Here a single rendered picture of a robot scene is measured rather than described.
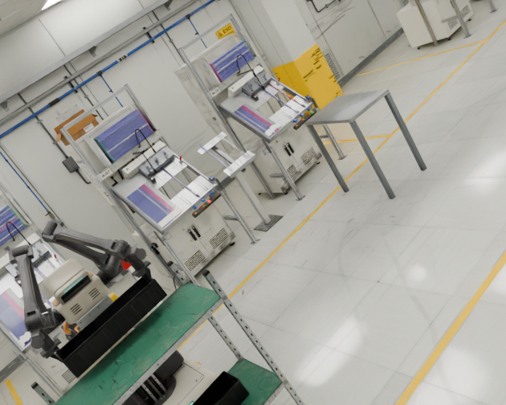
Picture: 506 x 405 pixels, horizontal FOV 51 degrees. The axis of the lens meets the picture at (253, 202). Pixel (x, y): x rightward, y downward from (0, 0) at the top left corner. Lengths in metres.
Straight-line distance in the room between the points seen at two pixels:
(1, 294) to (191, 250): 1.72
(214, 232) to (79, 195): 1.91
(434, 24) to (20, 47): 5.34
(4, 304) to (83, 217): 2.10
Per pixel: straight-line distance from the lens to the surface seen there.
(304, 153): 6.01
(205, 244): 5.33
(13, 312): 4.74
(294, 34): 7.64
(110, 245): 2.77
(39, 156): 6.49
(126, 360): 2.72
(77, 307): 3.10
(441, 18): 8.06
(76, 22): 6.87
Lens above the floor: 2.09
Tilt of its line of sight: 20 degrees down
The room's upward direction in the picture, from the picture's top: 33 degrees counter-clockwise
